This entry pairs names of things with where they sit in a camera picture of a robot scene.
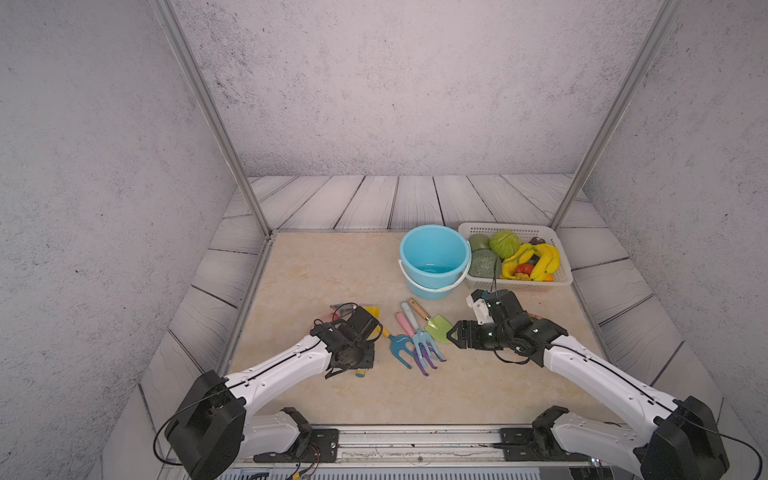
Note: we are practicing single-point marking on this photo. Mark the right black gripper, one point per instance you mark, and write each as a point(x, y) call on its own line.
point(469, 335)

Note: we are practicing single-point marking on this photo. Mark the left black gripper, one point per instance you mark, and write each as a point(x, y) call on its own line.
point(370, 348)

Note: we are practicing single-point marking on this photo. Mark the light blue fork white handle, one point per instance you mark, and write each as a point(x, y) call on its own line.
point(433, 350)

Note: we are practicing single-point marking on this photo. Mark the blue rake yellow handle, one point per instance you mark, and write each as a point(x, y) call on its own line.
point(401, 350)

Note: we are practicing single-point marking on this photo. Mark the purple rake pink handle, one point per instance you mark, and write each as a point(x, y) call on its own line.
point(420, 348)

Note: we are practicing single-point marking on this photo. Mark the yellow toy shovel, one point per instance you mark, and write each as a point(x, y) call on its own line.
point(375, 312)

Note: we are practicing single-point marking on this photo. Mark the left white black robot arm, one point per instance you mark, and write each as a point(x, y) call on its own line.
point(220, 420)

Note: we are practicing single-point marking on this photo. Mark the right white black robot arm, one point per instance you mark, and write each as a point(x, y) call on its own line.
point(637, 403)

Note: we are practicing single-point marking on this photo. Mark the pink spray bottle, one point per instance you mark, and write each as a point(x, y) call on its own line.
point(330, 313)

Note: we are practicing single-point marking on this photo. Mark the dark green melon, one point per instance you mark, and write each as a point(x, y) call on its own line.
point(485, 263)

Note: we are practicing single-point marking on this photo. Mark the light blue plastic bucket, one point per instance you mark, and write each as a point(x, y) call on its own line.
point(434, 260)

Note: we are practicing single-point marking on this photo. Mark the red tomato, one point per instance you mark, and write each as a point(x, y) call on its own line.
point(526, 269)

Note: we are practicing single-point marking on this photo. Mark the light green round fruit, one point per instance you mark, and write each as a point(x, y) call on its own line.
point(479, 242)

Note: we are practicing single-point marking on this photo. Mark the green cabbage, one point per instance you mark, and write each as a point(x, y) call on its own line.
point(505, 243)

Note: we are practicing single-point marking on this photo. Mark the yellow banana bunch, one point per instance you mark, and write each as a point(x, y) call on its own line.
point(544, 257)

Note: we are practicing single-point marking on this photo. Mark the green trowel wooden handle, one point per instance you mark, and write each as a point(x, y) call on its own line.
point(437, 326)

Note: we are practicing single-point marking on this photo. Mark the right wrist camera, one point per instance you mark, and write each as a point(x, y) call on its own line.
point(477, 302)

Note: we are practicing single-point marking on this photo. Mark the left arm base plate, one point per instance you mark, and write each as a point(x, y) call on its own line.
point(320, 445)

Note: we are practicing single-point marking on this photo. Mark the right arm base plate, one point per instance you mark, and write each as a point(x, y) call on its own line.
point(530, 444)

